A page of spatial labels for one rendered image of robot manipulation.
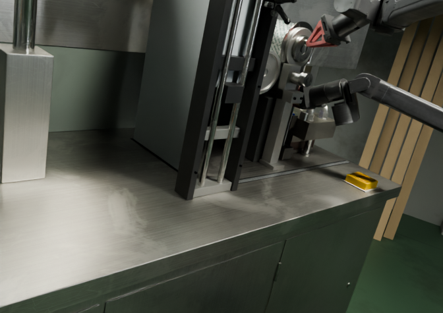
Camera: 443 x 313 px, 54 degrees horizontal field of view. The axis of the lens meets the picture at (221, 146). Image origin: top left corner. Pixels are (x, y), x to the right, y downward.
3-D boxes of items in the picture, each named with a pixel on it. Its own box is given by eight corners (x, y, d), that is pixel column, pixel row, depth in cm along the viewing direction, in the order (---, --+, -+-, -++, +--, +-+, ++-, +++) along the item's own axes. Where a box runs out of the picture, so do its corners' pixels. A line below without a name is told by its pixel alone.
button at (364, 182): (364, 191, 127) (366, 184, 127) (344, 180, 132) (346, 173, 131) (376, 188, 132) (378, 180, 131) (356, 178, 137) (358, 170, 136)
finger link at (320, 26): (319, 58, 125) (347, 43, 118) (304, 55, 120) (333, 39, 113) (313, 36, 126) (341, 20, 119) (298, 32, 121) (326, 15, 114)
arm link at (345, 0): (395, 37, 105) (407, 0, 104) (370, 24, 97) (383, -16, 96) (353, 31, 114) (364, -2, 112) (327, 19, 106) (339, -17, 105)
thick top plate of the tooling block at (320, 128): (304, 140, 139) (309, 122, 137) (223, 102, 165) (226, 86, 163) (332, 138, 149) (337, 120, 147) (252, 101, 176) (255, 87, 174)
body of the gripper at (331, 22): (345, 45, 120) (369, 32, 115) (324, 39, 113) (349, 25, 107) (339, 24, 121) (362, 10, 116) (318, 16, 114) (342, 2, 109)
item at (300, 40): (293, 63, 123) (297, 36, 120) (287, 61, 125) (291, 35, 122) (309, 61, 128) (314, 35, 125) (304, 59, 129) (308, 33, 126)
